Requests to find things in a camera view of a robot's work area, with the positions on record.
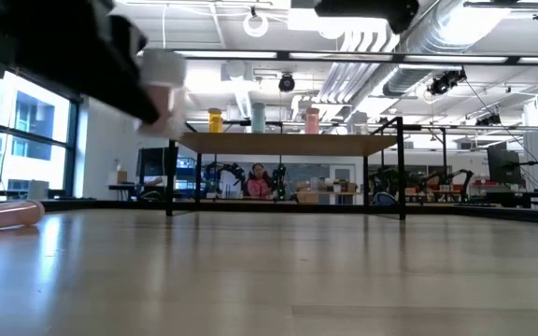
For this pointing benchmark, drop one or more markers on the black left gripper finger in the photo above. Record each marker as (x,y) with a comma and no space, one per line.
(119,74)

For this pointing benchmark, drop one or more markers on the black monitor on arm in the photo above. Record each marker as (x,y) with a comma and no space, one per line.
(502,165)

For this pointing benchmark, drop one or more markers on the black monitor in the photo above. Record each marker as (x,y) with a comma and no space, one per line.
(150,162)

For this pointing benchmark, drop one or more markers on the cardboard box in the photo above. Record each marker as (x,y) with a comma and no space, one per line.
(119,177)

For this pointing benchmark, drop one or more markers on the large window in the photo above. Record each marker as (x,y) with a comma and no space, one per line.
(31,140)

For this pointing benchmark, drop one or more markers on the black hanging spotlight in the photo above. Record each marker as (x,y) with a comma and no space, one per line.
(287,83)

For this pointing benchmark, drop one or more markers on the long ceiling light bar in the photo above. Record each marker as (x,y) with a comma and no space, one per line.
(227,54)

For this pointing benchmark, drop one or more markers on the white background box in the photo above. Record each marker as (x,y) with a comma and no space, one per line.
(38,190)

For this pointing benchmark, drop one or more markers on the person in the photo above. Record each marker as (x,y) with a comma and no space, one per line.
(259,186)

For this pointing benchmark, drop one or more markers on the black ceiling camera cluster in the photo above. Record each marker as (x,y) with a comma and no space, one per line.
(488,120)
(442,84)

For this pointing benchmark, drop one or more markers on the black aluminium rig frame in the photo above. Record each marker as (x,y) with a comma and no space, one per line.
(110,204)

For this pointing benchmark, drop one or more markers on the wooden shelf black metal frame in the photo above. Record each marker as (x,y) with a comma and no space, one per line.
(273,144)

